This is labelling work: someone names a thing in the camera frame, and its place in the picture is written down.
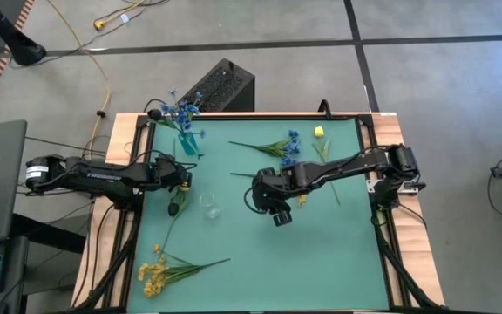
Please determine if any clear glass vase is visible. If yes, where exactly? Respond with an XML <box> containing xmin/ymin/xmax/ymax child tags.
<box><xmin>198</xmin><ymin>193</ymin><xmax>222</xmax><ymax>220</ymax></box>

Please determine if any yellow tulip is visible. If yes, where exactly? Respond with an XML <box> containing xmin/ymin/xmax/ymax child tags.
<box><xmin>313</xmin><ymin>125</ymin><xmax>343</xmax><ymax>207</ymax></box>

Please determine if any yellow rose stem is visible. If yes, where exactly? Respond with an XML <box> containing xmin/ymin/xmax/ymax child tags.
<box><xmin>159</xmin><ymin>181</ymin><xmax>191</xmax><ymax>254</ymax></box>

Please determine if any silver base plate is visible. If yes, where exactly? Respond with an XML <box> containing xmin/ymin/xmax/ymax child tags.
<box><xmin>365</xmin><ymin>178</ymin><xmax>426</xmax><ymax>195</ymax></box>

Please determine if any yellow floor cable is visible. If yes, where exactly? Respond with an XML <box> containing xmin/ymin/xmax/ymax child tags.
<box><xmin>45</xmin><ymin>0</ymin><xmax>112</xmax><ymax>152</ymax></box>

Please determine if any yellow extension cord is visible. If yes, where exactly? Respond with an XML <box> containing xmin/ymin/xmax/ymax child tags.
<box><xmin>92</xmin><ymin>0</ymin><xmax>147</xmax><ymax>31</ymax></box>

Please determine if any black arched cable loop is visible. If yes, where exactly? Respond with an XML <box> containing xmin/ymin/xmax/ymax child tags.
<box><xmin>317</xmin><ymin>99</ymin><xmax>334</xmax><ymax>119</ymax></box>

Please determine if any blue glass vase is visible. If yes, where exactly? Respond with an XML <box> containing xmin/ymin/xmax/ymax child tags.
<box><xmin>176</xmin><ymin>130</ymin><xmax>200</xmax><ymax>158</ymax></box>

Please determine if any black stand with base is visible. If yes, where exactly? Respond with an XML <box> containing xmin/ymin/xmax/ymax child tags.
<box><xmin>0</xmin><ymin>0</ymin><xmax>48</xmax><ymax>67</ymax></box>

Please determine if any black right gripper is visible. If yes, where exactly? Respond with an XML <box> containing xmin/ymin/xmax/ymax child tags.
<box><xmin>242</xmin><ymin>165</ymin><xmax>299</xmax><ymax>228</ymax></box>

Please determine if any green table mat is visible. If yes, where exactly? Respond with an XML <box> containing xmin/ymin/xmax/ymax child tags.
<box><xmin>126</xmin><ymin>117</ymin><xmax>390</xmax><ymax>313</ymax></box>

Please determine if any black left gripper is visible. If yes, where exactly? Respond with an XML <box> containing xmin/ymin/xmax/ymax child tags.
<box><xmin>157</xmin><ymin>153</ymin><xmax>193</xmax><ymax>218</ymax></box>

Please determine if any black desk base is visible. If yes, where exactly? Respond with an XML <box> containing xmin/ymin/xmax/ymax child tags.
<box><xmin>10</xmin><ymin>212</ymin><xmax>87</xmax><ymax>255</ymax></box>

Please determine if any blue flower bunch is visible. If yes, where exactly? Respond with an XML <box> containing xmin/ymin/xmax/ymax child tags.
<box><xmin>227</xmin><ymin>128</ymin><xmax>301</xmax><ymax>169</ymax></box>
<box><xmin>157</xmin><ymin>88</ymin><xmax>207</xmax><ymax>159</ymax></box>

